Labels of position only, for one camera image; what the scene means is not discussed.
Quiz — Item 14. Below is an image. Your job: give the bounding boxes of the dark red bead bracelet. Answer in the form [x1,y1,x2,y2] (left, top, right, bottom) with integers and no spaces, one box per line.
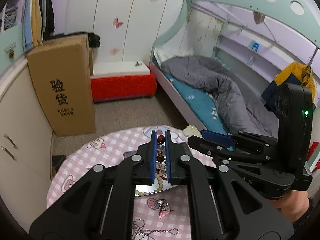
[156,135,166,178]

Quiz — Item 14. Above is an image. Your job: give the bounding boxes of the pink charm keychain cluster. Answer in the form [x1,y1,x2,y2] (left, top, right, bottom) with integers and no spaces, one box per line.
[155,199,173,219]

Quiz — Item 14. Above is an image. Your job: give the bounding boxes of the silver ball chain necklace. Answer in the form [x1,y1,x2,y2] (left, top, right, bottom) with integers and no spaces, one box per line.
[132,218,180,240]

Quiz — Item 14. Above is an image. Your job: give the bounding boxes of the pale jade pendant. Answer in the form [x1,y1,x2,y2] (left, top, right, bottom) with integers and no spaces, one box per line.
[183,125,203,138]

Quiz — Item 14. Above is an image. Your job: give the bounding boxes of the person's right hand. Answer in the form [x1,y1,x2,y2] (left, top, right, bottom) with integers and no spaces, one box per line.
[268,190,310,224]

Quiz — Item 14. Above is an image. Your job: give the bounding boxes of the grey duvet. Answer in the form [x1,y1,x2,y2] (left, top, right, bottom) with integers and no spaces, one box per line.
[161,56,278,138]

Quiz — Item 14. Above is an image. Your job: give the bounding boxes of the dark grey metal tin box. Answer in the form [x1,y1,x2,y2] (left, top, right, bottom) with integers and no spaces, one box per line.
[123,149,186,197]

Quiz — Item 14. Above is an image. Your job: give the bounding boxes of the red storage bench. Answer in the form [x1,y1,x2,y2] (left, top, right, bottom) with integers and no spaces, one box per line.
[91,73,157,102]

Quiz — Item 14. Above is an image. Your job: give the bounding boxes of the pink checkered bear tablecloth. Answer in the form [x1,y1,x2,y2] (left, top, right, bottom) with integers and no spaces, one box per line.
[46,126,218,240]

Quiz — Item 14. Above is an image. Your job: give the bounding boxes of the yellow navy jacket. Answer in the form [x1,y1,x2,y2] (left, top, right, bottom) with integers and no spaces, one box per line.
[261,62,316,111]

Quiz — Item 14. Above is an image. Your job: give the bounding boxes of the blue box on shelf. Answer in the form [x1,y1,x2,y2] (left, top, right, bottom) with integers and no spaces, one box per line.
[249,40,260,52]

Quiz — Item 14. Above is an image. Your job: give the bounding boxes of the tall brown cardboard box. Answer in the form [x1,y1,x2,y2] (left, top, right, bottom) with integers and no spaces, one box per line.
[27,35,95,137]

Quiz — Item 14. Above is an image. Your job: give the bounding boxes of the black clothes on box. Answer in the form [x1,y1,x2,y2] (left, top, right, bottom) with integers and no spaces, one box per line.
[50,31,100,48]

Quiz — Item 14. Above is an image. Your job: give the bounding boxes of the white wardrobe with butterflies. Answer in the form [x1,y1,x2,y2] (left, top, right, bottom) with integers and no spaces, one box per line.
[65,0,183,63]

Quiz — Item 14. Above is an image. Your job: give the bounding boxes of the beige low cabinet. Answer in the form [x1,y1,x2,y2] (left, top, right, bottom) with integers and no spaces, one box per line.
[1,58,53,231]

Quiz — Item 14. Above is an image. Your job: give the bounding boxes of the hanging clothes row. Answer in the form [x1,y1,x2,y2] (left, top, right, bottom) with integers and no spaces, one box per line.
[22,0,55,51]

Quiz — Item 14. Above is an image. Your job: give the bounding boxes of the teal drawer unit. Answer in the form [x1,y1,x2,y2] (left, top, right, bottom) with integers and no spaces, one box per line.
[0,24,23,74]

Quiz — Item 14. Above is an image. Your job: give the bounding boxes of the purple white shelf cabinet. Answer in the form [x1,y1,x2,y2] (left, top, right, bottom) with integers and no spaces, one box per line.
[1,0,24,33]

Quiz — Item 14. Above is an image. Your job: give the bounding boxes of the teal bunk bed frame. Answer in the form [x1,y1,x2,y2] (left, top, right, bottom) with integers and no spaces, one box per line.
[150,0,319,130]

